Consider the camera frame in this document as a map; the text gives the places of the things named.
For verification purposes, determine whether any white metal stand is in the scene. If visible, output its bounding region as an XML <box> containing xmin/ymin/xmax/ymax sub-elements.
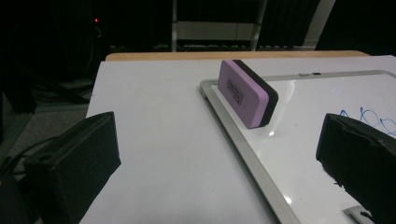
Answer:
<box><xmin>171</xmin><ymin>0</ymin><xmax>269</xmax><ymax>52</ymax></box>

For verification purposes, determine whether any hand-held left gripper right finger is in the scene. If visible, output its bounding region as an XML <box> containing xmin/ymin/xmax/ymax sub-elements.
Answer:
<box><xmin>315</xmin><ymin>112</ymin><xmax>396</xmax><ymax>224</ymax></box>

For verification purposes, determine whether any purple and black eraser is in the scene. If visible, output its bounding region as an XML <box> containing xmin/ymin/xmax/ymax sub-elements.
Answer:
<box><xmin>217</xmin><ymin>59</ymin><xmax>279</xmax><ymax>130</ymax></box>

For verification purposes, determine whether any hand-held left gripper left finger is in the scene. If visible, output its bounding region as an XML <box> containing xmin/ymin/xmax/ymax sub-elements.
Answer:
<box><xmin>22</xmin><ymin>111</ymin><xmax>122</xmax><ymax>224</ymax></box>

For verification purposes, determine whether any whiteboard with metal frame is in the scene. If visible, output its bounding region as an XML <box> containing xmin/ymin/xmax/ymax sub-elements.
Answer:
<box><xmin>199</xmin><ymin>69</ymin><xmax>396</xmax><ymax>224</ymax></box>

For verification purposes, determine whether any pale metal post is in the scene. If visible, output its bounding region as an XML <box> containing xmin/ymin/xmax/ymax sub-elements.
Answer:
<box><xmin>302</xmin><ymin>0</ymin><xmax>338</xmax><ymax>50</ymax></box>

